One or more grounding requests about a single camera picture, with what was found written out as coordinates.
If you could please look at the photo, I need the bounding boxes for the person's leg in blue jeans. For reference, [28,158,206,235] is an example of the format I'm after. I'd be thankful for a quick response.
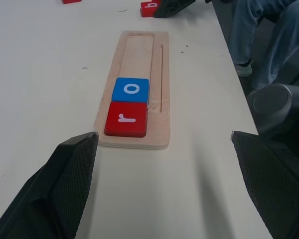
[229,0,294,66]
[251,0,299,91]

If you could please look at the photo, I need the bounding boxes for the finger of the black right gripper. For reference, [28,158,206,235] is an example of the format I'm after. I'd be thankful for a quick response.
[153,0,195,19]

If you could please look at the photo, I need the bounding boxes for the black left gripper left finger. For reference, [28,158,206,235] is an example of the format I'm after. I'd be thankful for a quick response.
[0,131,99,239]

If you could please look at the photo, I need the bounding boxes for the grey round robot body joint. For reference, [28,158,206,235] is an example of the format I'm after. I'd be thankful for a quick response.
[247,83,294,136]

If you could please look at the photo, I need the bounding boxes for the red letter r block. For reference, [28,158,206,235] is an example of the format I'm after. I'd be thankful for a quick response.
[104,101,148,138]

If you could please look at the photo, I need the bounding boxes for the long wooden letter tray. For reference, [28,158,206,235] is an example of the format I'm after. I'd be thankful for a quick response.
[94,30,171,151]

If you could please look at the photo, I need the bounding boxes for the blue letter o block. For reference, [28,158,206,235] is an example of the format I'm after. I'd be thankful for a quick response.
[111,77,150,104]

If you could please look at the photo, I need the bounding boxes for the person's dark shoe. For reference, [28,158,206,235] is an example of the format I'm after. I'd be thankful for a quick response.
[236,59,255,77]

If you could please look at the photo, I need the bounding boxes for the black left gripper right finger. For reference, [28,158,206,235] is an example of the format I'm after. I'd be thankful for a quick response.
[230,130,299,239]

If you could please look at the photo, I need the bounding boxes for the red letter b block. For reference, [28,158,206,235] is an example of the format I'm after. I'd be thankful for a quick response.
[140,0,163,18]

